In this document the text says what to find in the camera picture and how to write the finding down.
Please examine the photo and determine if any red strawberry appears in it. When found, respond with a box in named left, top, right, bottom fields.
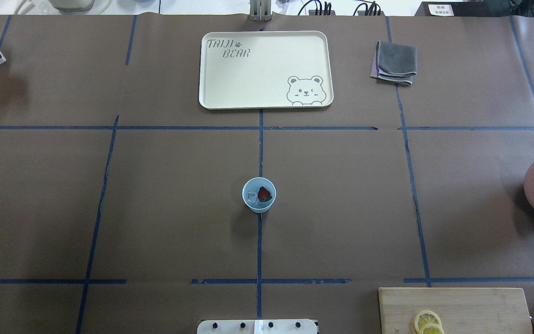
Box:
left=258, top=186, right=273, bottom=202

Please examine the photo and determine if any light blue plastic cup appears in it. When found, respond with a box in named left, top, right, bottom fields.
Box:
left=242, top=177, right=276, bottom=213

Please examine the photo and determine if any ice cube in cup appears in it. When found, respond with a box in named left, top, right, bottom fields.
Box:
left=246, top=192, right=259, bottom=205

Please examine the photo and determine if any cream bear serving tray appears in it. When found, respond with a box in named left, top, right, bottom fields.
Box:
left=198, top=31, right=334, bottom=110

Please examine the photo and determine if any folded grey cloth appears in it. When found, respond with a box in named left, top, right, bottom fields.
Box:
left=369, top=41, right=418, bottom=85

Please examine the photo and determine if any wooden cutting board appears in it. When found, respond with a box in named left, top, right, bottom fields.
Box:
left=378, top=287, right=532, bottom=334

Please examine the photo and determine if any lemon slices row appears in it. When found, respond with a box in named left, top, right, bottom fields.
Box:
left=413, top=309, right=445, bottom=334

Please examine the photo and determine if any aluminium frame post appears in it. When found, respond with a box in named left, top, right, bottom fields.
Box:
left=249, top=0, right=273, bottom=22

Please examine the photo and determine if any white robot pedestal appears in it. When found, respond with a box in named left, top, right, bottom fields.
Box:
left=197, top=319, right=319, bottom=334

